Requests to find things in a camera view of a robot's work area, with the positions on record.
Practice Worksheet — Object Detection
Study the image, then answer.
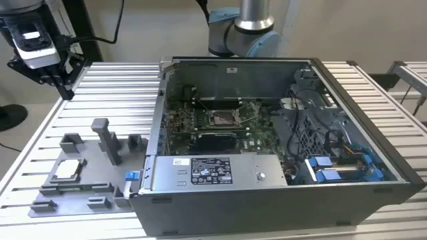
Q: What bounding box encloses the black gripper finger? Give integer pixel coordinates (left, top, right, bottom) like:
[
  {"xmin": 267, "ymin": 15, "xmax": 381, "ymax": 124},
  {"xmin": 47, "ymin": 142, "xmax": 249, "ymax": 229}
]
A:
[
  {"xmin": 7, "ymin": 56, "xmax": 57, "ymax": 87},
  {"xmin": 50, "ymin": 49, "xmax": 86, "ymax": 101}
]

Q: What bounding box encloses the silver CPU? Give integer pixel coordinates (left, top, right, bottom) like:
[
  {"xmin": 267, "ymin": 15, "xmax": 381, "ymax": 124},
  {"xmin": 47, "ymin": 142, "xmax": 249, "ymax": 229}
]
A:
[{"xmin": 53, "ymin": 159, "xmax": 83, "ymax": 180}]

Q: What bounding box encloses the CPU socket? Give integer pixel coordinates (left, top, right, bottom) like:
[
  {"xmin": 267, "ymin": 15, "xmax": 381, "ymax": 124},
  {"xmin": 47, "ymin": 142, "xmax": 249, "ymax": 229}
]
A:
[{"xmin": 209, "ymin": 108, "xmax": 243, "ymax": 127}]

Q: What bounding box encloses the black round stand base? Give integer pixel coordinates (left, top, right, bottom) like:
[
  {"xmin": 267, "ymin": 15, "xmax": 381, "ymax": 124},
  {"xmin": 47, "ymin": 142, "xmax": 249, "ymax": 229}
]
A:
[{"xmin": 0, "ymin": 104, "xmax": 29, "ymax": 132}]

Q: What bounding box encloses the grey plastic parts rack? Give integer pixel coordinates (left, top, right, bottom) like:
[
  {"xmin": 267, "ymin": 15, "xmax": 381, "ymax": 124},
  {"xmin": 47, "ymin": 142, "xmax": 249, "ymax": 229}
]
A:
[{"xmin": 29, "ymin": 117, "xmax": 150, "ymax": 218}]

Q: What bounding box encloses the green RAM stick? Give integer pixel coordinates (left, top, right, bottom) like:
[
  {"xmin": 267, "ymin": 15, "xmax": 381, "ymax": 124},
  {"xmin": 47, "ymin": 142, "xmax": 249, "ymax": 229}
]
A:
[{"xmin": 42, "ymin": 183, "xmax": 111, "ymax": 193}]

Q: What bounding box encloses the green motherboard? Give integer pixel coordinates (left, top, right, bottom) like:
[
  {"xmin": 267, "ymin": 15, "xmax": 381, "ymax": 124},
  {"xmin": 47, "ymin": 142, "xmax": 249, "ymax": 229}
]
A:
[{"xmin": 163, "ymin": 98, "xmax": 285, "ymax": 156}]

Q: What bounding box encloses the silver power supply unit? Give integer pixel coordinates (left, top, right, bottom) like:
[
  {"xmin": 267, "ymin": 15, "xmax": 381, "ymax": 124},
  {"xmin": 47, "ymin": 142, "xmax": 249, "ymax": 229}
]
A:
[{"xmin": 151, "ymin": 154, "xmax": 290, "ymax": 191}]

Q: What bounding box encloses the open grey PC case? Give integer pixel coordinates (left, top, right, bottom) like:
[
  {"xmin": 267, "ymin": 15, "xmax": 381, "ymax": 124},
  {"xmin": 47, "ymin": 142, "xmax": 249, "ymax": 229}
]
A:
[{"xmin": 129, "ymin": 56, "xmax": 427, "ymax": 237}]

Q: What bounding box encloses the perforated metal drive cage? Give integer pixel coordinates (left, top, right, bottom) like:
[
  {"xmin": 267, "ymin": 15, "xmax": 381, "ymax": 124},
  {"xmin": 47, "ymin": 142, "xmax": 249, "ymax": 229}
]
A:
[{"xmin": 270, "ymin": 82, "xmax": 398, "ymax": 186}]

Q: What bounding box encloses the blue disk carrier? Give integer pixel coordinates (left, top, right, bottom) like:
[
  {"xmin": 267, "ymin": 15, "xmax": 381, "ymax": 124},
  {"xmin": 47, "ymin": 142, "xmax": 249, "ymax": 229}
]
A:
[
  {"xmin": 309, "ymin": 156, "xmax": 334, "ymax": 168},
  {"xmin": 317, "ymin": 169, "xmax": 343, "ymax": 183}
]

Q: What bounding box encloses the black box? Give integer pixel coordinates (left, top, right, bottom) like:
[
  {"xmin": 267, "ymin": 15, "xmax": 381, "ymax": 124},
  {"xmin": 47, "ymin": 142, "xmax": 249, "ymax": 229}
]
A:
[{"xmin": 369, "ymin": 73, "xmax": 401, "ymax": 92}]

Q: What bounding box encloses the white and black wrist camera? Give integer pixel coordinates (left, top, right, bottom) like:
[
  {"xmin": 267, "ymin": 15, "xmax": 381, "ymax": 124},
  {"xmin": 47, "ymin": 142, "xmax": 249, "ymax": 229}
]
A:
[{"xmin": 13, "ymin": 21, "xmax": 62, "ymax": 70}]

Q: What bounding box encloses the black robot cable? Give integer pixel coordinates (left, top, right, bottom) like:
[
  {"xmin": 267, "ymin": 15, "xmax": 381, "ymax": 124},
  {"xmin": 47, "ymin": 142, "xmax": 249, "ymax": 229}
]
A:
[{"xmin": 59, "ymin": 0, "xmax": 127, "ymax": 45}]

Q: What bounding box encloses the black upright post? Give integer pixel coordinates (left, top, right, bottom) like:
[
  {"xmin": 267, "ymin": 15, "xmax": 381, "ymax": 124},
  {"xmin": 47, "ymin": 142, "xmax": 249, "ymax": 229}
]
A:
[{"xmin": 62, "ymin": 0, "xmax": 106, "ymax": 63}]

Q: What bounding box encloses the black floor cable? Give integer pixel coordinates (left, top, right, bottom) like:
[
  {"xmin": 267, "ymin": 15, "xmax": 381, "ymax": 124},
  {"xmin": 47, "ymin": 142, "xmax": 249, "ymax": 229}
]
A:
[{"xmin": 0, "ymin": 142, "xmax": 22, "ymax": 152}]

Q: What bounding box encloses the thin wire locking lever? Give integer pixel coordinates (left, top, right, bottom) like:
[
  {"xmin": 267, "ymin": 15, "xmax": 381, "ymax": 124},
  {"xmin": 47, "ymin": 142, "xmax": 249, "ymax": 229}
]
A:
[
  {"xmin": 195, "ymin": 96, "xmax": 215, "ymax": 113},
  {"xmin": 239, "ymin": 104, "xmax": 262, "ymax": 124}
]

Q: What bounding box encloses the white cable label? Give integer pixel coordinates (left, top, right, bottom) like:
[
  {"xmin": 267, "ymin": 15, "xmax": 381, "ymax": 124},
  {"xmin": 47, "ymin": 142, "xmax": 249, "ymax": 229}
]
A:
[{"xmin": 279, "ymin": 97, "xmax": 307, "ymax": 111}]

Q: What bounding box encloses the blue plastic bracket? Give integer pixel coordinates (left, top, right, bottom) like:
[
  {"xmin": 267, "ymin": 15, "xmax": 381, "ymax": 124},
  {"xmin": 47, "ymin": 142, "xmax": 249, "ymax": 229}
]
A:
[{"xmin": 346, "ymin": 143, "xmax": 385, "ymax": 182}]

